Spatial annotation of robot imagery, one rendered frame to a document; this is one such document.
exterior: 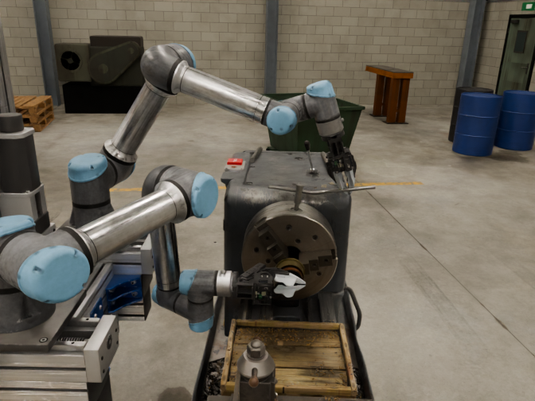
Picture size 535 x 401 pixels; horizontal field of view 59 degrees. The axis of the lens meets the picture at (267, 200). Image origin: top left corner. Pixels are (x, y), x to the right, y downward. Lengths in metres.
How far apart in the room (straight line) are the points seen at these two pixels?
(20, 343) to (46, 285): 0.19
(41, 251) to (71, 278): 0.08
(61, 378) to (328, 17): 10.93
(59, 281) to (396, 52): 11.57
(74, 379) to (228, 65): 10.43
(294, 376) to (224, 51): 10.27
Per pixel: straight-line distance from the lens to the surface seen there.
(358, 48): 11.92
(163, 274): 1.47
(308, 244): 1.54
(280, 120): 1.27
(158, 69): 1.37
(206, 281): 1.39
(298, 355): 1.47
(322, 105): 1.39
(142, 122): 1.57
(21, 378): 1.27
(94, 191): 1.55
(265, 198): 1.65
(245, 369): 1.03
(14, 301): 1.17
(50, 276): 1.00
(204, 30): 11.29
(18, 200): 1.37
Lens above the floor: 1.80
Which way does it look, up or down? 20 degrees down
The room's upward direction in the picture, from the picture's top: 2 degrees clockwise
